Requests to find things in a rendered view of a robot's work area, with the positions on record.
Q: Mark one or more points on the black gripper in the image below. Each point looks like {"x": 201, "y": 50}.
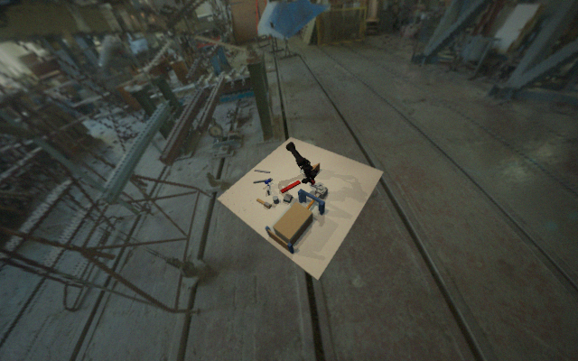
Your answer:
{"x": 307, "y": 179}

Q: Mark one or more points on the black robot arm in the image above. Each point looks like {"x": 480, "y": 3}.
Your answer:
{"x": 306, "y": 166}

